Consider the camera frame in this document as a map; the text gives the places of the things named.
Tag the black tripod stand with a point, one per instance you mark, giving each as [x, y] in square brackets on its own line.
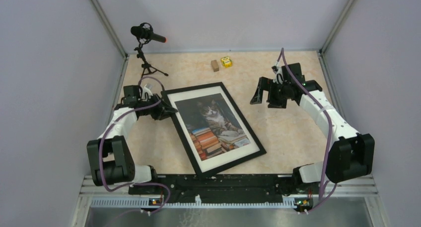
[148, 69]

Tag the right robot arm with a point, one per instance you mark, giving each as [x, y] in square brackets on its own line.
[350, 153]

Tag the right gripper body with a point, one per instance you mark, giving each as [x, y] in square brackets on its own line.
[278, 94]

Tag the white photo mat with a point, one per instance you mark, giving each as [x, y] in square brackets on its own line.
[227, 159]

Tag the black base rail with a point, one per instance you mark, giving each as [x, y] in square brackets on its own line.
[227, 188]

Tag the cat photo print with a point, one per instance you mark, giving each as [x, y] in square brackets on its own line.
[212, 125]

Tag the small wooden block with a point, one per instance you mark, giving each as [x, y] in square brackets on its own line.
[214, 65]

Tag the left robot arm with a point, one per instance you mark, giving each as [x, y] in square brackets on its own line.
[109, 156]

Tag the black microphone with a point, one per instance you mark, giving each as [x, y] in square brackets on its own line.
[144, 33]

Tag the yellow owl toy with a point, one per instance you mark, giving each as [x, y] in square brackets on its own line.
[226, 61]

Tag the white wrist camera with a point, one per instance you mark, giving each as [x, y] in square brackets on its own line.
[278, 75]
[147, 92]

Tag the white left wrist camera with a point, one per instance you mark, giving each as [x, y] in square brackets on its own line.
[147, 92]

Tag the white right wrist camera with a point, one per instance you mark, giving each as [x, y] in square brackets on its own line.
[278, 75]

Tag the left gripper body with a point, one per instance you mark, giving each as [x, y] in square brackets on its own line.
[154, 112]

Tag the black picture frame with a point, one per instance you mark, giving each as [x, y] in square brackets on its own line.
[184, 136]

